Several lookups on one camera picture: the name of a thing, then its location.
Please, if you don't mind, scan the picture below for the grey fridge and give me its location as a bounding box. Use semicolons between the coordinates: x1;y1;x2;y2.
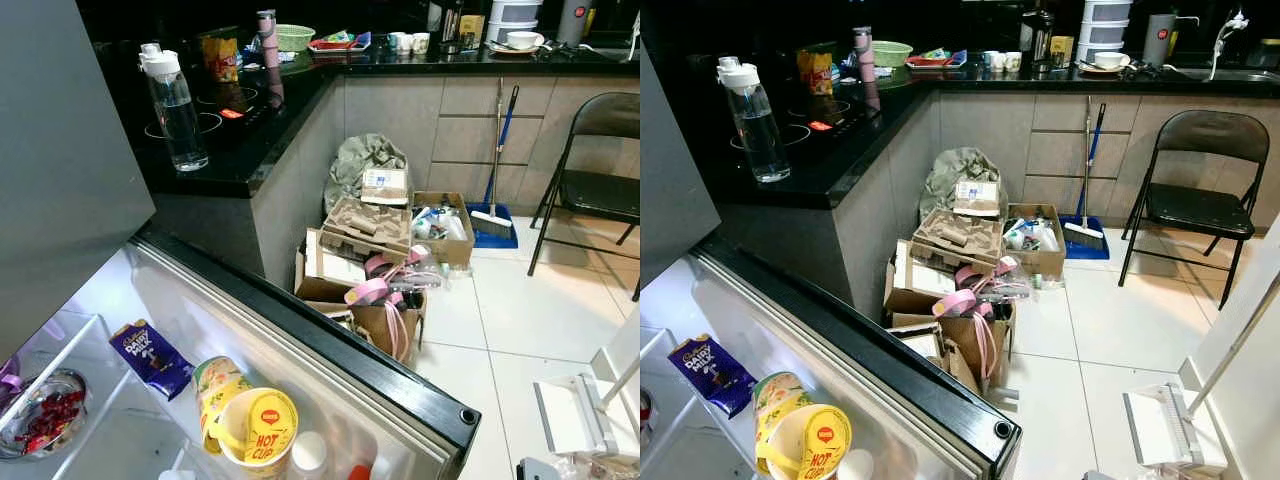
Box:
0;0;161;480
640;40;761;480

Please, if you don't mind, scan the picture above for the fridge door with shelves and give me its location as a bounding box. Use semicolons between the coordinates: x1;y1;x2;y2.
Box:
690;235;1024;480
55;230;483;480

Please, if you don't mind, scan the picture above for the black folding chair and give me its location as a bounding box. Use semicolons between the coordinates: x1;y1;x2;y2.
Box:
1117;109;1272;312
526;91;641;303

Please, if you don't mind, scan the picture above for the blue dustpan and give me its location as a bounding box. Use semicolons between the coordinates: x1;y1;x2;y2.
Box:
1059;214;1112;262
469;202;520;250

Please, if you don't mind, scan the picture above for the purple chocolate bar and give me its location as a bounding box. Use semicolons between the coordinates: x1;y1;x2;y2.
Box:
667;332;759;420
107;319;197;402

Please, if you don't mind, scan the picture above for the clear water bottle white lid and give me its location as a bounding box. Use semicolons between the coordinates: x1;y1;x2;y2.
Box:
137;41;210;174
715;55;792;185

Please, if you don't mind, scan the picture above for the cardboard box of bottles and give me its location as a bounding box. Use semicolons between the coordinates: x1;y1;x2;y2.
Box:
1002;202;1069;282
411;189;477;270

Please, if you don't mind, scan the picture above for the black induction hob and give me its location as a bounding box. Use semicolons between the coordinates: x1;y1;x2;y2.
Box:
725;85;881;166
140;70;293;151

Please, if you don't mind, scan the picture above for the grey kettle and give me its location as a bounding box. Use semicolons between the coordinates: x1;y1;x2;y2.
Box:
1142;11;1200;69
557;0;592;47

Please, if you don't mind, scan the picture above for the clear plastic bag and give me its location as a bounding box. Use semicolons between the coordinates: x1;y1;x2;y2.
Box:
554;449;641;480

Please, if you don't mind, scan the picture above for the clear bag of pink items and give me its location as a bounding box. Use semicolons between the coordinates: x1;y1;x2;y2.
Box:
364;244;447;294
953;256;1037;305

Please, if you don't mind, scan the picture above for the yellow snack packet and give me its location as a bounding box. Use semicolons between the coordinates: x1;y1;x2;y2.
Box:
201;34;242;84
796;49;837;97

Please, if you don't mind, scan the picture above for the white stacked container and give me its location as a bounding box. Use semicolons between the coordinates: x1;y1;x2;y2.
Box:
486;0;544;36
1079;0;1135;53

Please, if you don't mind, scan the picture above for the parcel with white label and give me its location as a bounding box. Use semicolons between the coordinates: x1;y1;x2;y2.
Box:
359;166;412;207
952;179;1005;220

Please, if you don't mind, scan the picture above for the kitchen counter black top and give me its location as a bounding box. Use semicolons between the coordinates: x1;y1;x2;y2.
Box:
75;0;641;293
650;0;1280;323

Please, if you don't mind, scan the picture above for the large brown cardboard box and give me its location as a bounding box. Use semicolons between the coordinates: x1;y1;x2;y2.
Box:
884;239;1022;397
294;227;431;367

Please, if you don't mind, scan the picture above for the pink round roll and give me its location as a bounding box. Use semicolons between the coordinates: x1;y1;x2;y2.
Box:
932;289;980;320
344;277;392;308

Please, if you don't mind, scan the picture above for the brown paper bag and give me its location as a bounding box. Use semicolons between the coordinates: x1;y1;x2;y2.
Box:
349;298;430;367
939;312;1017;397

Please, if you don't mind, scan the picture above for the black coffee press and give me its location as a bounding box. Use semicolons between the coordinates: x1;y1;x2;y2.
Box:
439;0;464;54
1019;9;1057;74

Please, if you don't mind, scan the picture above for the white flat box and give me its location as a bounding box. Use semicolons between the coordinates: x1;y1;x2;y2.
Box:
304;228;370;292
892;239;957;302

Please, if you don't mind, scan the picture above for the pink tumbler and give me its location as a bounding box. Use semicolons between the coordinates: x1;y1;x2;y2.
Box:
255;9;282;71
851;25;878;85

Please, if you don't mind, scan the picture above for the grey green sack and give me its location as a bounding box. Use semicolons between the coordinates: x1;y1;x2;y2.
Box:
917;146;1005;225
324;132;410;213

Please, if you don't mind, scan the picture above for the white capped clear bottle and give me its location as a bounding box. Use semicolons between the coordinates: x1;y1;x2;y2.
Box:
837;447;880;480
287;431;332;480

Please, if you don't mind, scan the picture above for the green plastic basket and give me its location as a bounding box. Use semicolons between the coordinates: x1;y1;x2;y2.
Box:
274;23;317;54
871;39;915;70

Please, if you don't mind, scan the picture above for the red tray with items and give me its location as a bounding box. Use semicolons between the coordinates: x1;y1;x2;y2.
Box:
904;45;970;70
306;29;374;54

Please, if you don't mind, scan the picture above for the blue handled broom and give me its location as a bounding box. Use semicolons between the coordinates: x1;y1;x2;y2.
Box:
469;84;522;241
1061;102;1110;252

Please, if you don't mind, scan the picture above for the white long handled dustpan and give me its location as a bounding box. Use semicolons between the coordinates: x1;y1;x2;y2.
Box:
532;344;641;460
1121;268;1280;477

